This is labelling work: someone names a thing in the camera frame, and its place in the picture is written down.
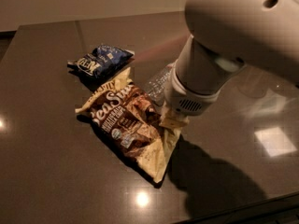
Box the clear plastic water bottle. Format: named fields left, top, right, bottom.
left=144, top=63, right=174, bottom=106

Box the brown tortilla chip bag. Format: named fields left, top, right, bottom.
left=75, top=68, right=182, bottom=183

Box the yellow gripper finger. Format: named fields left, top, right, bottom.
left=160, top=104, right=189, bottom=129

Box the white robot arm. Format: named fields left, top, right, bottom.
left=161, top=0, right=299, bottom=129

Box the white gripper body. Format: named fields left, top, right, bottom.
left=164, top=67, right=219, bottom=116

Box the blue chip bag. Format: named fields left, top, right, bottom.
left=67, top=45, right=135, bottom=79

